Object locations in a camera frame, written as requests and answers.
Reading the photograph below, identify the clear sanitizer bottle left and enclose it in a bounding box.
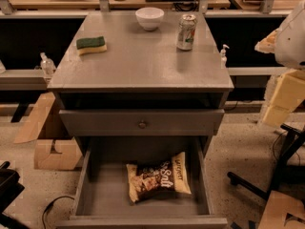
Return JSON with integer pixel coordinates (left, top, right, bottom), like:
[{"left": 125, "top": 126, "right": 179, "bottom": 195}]
[{"left": 40, "top": 52, "right": 56, "bottom": 77}]

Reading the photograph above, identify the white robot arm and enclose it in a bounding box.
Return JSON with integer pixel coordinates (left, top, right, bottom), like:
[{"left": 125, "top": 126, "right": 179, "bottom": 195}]
[{"left": 254, "top": 1, "right": 305, "bottom": 127}]

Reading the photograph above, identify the cardboard box bottom right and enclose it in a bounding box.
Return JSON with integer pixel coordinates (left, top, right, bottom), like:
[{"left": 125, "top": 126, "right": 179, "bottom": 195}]
[{"left": 257, "top": 191, "right": 305, "bottom": 229}]

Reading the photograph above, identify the open grey bottom drawer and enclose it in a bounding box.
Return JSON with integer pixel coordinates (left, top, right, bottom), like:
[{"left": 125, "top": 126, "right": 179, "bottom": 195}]
[{"left": 56, "top": 136, "right": 227, "bottom": 229}]

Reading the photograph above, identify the green and yellow sponge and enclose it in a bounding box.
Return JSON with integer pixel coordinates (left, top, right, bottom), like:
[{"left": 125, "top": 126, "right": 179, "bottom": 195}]
[{"left": 76, "top": 36, "right": 107, "bottom": 55}]

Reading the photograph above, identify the black cable on floor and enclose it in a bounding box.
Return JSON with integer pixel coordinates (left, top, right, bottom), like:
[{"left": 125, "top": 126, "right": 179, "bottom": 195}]
[{"left": 41, "top": 195, "right": 76, "bottom": 229}]

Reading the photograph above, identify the black object bottom left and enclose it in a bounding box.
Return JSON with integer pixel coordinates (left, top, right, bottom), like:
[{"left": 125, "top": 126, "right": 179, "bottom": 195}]
[{"left": 0, "top": 161, "right": 30, "bottom": 229}]

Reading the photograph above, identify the brown chip bag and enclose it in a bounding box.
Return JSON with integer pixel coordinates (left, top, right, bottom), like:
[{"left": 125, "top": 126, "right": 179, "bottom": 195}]
[{"left": 126, "top": 152, "right": 192, "bottom": 203}]

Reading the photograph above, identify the silver soda can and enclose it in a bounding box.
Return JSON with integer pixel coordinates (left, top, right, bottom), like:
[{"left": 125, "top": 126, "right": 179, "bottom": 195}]
[{"left": 176, "top": 14, "right": 197, "bottom": 51}]

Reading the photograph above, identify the round metal drawer knob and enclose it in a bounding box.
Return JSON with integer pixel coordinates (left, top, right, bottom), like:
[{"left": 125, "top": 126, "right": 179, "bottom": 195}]
[{"left": 138, "top": 120, "right": 147, "bottom": 129}]

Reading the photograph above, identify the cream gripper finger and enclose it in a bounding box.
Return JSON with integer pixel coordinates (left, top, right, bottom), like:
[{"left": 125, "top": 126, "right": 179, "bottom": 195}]
[
  {"left": 271, "top": 70, "right": 305, "bottom": 113},
  {"left": 262, "top": 106, "right": 290, "bottom": 127}
]

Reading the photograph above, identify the cardboard box on floor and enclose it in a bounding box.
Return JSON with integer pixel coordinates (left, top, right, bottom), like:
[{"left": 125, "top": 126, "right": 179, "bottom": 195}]
[{"left": 33, "top": 139, "right": 82, "bottom": 171}]

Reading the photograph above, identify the white pump bottle right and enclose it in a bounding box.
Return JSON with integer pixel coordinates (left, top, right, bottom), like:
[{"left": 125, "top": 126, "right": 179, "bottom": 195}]
[{"left": 220, "top": 44, "right": 230, "bottom": 68}]

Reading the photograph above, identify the grey wooden drawer cabinet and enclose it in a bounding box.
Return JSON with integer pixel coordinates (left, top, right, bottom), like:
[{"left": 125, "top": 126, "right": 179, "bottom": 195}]
[{"left": 47, "top": 10, "right": 235, "bottom": 155}]

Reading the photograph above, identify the white ceramic bowl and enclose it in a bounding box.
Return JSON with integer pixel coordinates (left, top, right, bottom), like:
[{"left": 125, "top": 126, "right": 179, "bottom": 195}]
[{"left": 135, "top": 7, "right": 165, "bottom": 31}]

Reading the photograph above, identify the black chair base right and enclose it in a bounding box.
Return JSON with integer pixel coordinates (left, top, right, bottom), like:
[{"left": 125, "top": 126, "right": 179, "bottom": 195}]
[{"left": 227, "top": 124, "right": 305, "bottom": 200}]

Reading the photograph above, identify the closed grey upper drawer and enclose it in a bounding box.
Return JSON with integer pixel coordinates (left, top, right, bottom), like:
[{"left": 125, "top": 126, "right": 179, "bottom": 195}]
[{"left": 59, "top": 110, "right": 224, "bottom": 136}]

